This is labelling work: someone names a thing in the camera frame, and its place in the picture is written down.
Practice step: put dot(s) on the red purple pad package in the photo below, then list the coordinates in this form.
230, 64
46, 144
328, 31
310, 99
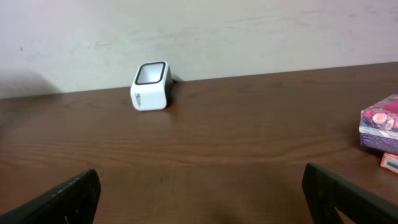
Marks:
378, 125

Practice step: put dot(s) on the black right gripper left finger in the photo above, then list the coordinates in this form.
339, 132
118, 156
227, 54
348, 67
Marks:
73, 201

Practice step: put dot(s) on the orange Kleenex tissue pack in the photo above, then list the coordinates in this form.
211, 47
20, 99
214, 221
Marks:
390, 162

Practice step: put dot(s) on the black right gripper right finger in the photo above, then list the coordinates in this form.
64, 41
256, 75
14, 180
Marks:
327, 193

